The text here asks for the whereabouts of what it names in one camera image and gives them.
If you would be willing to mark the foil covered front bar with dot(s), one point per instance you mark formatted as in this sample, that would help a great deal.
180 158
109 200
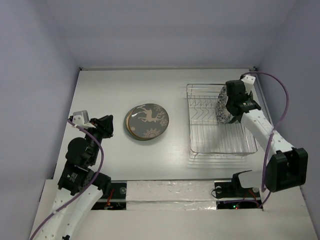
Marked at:
170 195

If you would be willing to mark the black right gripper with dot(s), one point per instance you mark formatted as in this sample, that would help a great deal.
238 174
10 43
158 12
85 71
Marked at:
235 93

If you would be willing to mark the beige bird painted plate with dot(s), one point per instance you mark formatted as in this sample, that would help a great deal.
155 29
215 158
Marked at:
127 119

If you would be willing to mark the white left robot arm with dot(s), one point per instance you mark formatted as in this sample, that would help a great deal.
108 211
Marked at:
81 183

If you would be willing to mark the dark reindeer gold-rim plate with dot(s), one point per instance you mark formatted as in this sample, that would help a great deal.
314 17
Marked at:
148 121

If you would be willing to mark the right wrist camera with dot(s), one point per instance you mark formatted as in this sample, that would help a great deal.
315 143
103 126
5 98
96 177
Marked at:
248 81

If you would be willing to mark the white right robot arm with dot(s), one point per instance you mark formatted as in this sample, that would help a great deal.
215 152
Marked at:
284 166

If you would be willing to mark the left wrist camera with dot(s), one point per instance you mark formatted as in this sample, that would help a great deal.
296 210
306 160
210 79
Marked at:
81 118

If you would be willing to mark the metal wire dish rack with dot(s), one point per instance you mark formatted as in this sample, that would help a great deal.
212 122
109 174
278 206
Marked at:
207 136

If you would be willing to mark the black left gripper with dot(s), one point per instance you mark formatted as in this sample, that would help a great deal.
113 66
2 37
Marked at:
104 124

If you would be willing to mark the blue floral white plate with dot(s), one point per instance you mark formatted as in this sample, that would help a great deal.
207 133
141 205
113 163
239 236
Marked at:
222 114

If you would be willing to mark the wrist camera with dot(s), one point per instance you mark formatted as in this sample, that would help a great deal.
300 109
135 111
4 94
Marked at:
81 118
248 81

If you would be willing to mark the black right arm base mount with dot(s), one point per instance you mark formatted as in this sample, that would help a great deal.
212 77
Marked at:
232 188

